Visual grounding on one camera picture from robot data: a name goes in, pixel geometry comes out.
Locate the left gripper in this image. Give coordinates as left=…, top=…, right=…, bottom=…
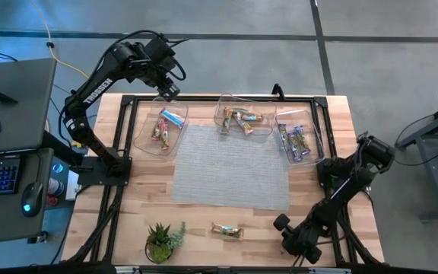
left=154, top=55, right=181, bottom=102

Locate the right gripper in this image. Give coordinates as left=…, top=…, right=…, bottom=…
left=273, top=213, right=322, bottom=264

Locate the purple granola bar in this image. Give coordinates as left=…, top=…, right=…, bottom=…
left=294, top=124, right=313, bottom=156
left=278, top=123, right=290, bottom=152
left=287, top=131, right=303, bottom=164

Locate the clear plastic bin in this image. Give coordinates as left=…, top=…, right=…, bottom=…
left=133, top=97, right=189, bottom=157
left=213, top=94, right=278, bottom=137
left=275, top=109, right=325, bottom=166

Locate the grey woven placemat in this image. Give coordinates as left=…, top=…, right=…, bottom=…
left=170, top=124, right=291, bottom=212

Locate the small white box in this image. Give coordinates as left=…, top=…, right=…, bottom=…
left=65, top=170, right=81, bottom=202

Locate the potted green succulent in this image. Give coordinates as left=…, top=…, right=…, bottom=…
left=144, top=221, right=187, bottom=265

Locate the grey desk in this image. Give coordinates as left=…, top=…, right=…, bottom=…
left=0, top=57, right=58, bottom=244

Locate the small black block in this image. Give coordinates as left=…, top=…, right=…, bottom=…
left=0, top=90, right=19, bottom=106

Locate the black computer mouse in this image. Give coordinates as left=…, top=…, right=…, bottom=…
left=21, top=181, right=44, bottom=218

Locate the yellow extension cable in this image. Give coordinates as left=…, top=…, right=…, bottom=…
left=32, top=0, right=90, bottom=79

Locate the black stand cable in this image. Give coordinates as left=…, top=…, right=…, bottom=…
left=392, top=113, right=438, bottom=167

